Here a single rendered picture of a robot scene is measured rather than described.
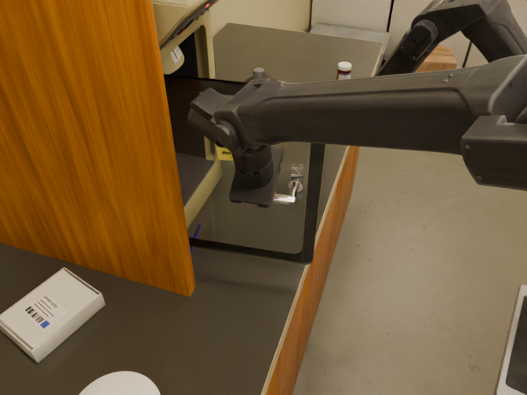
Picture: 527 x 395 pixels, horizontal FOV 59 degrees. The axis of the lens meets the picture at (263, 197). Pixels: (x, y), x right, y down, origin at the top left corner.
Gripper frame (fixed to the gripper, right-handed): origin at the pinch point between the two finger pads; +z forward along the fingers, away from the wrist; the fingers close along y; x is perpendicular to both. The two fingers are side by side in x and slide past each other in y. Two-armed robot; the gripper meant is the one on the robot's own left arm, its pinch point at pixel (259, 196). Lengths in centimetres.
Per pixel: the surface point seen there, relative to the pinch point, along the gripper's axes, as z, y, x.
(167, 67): -3.2, -22.4, -22.9
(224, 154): -2.7, -5.8, -7.4
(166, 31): -22.7, -13.8, -15.2
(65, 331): 14.6, 27.8, -33.0
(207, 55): 5.3, -33.6, -19.3
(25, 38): -24.6, -8.1, -34.5
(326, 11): 203, -255, -16
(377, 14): 199, -252, 24
